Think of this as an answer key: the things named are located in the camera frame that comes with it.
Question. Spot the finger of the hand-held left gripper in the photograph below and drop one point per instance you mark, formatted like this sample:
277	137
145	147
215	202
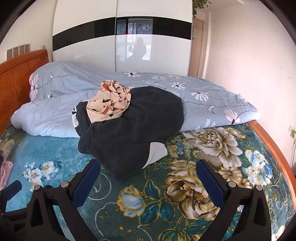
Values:
12	189

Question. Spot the green potted plant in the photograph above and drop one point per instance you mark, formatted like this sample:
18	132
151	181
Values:
200	4

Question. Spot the cream car-print garment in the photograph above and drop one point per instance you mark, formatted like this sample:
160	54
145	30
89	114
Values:
108	102

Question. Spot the beige door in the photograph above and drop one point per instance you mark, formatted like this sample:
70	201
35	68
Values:
196	51

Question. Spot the wooden wall strips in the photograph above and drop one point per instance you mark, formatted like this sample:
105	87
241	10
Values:
18	49

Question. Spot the white wall socket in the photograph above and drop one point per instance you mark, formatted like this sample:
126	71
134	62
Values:
42	47

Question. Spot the light blue floral duvet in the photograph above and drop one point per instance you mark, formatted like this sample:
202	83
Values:
69	78

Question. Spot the white and black wardrobe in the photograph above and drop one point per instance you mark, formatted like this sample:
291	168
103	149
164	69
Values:
87	18

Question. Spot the wall outlet with plug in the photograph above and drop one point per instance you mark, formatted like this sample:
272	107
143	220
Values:
292	131

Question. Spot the pink folded cloth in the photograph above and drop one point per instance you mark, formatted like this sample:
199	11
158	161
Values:
4	173

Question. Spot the wooden bed frame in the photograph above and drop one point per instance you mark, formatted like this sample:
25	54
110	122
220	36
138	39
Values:
13	76

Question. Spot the teal floral blanket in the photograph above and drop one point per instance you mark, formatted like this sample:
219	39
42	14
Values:
138	197

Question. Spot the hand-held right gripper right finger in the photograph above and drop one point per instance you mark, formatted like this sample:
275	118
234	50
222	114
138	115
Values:
211	183

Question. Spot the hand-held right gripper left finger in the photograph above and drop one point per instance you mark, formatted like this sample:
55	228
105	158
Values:
86	183

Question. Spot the dark navy garment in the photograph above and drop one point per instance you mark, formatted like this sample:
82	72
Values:
138	120

